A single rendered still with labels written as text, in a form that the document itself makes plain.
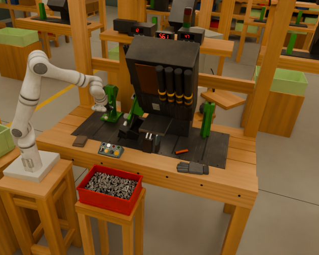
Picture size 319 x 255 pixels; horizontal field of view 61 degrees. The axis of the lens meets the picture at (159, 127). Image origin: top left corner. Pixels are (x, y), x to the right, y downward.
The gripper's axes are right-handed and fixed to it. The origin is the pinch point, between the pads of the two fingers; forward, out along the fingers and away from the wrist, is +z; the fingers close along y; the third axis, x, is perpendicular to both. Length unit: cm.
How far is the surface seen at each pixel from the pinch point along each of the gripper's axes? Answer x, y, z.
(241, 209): 46, -94, 12
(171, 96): -1, -42, -31
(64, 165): 37.3, 20.2, 10.1
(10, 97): -96, 216, 216
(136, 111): -4.0, -19.6, 1.9
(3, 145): 29, 68, 17
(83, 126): 2.2, 21.8, 28.2
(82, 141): 19.4, 13.7, 12.3
